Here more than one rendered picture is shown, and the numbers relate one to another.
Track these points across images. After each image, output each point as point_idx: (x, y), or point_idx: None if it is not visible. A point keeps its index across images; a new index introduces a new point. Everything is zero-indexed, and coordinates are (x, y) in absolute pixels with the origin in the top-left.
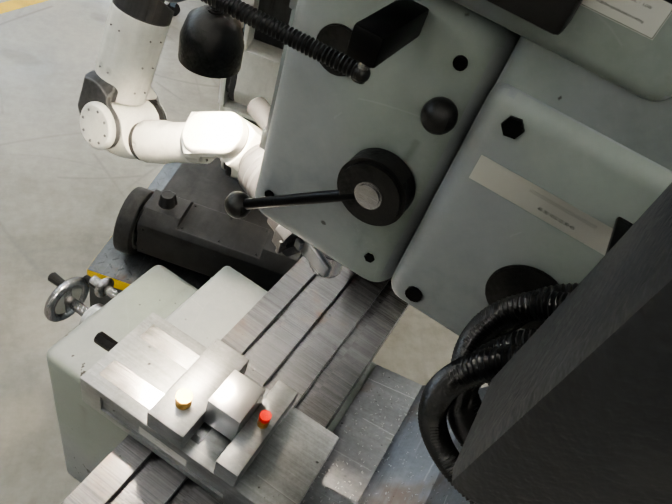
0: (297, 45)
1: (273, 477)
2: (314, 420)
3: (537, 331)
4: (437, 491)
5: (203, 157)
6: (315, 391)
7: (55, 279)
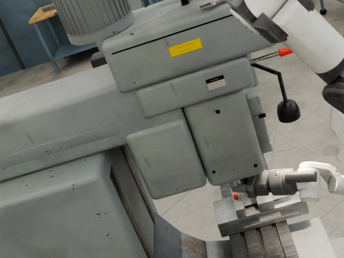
0: None
1: (225, 204)
2: (235, 241)
3: None
4: (179, 246)
5: (328, 185)
6: (245, 251)
7: None
